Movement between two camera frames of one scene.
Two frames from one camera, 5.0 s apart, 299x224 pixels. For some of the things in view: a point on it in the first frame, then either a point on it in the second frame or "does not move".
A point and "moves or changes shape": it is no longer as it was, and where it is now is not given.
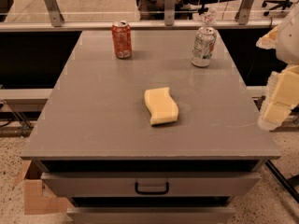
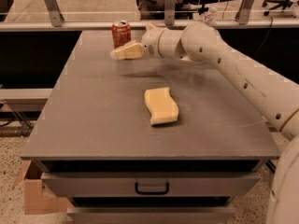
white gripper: x=289 y=42 → x=150 y=42
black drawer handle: x=151 y=192 does not move
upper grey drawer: x=150 y=184 does not move
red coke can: x=122 y=39 moves or changes shape
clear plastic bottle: x=210 y=17 does not move
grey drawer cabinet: x=94 y=142 does not move
